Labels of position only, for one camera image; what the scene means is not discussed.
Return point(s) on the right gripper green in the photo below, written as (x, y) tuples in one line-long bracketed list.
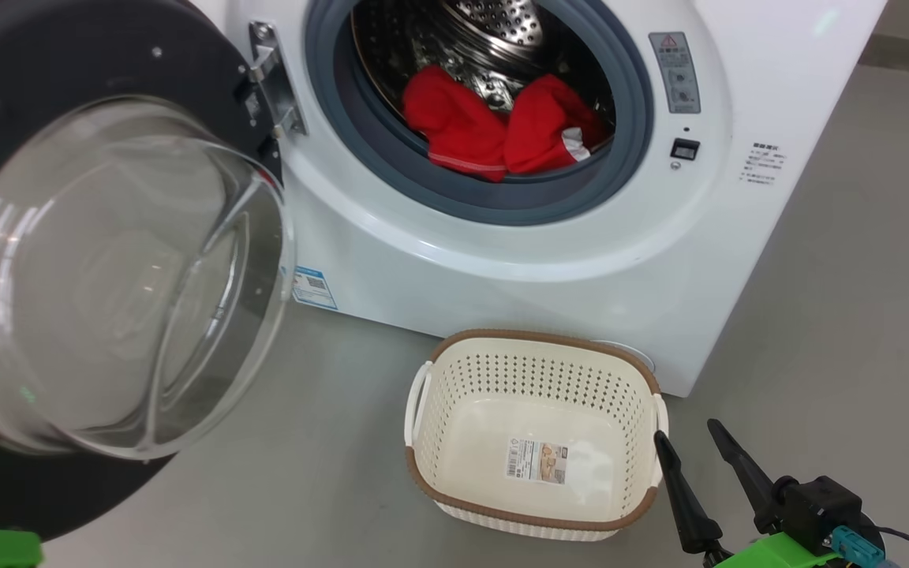
[(778, 552)]

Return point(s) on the red and white garment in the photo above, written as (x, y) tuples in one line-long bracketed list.
[(454, 126), (541, 126)]

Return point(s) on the black round glass washer door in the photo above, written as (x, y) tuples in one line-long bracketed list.
[(107, 63)]

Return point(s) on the printed product label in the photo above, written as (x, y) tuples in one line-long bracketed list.
[(537, 460)]

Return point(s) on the cream perforated basket brown rim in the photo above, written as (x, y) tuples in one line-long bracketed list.
[(454, 473)]

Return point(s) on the white front-load washing machine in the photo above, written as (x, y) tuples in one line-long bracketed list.
[(549, 268)]

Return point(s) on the black rectangular block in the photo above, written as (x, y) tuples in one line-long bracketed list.
[(685, 149)]

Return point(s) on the metal door hinge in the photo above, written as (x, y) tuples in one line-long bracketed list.
[(273, 79)]

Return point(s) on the round white drain cover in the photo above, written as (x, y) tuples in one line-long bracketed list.
[(628, 353)]

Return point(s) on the blue energy label sticker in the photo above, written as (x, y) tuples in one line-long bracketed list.
[(314, 288)]

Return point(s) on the grey warning label plate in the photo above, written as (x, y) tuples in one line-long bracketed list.
[(675, 75)]

